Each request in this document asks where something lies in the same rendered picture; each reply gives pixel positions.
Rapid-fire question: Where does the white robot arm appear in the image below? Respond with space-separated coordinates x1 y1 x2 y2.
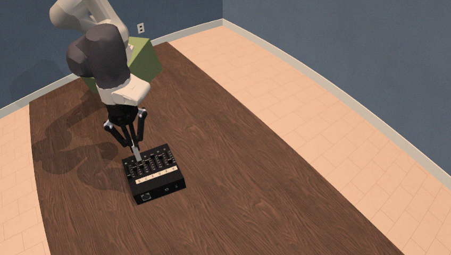
49 0 151 106

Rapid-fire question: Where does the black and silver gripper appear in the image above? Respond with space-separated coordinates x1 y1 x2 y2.
103 104 147 161

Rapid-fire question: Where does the black lighting desk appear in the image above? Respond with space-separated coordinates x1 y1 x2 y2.
122 143 186 205

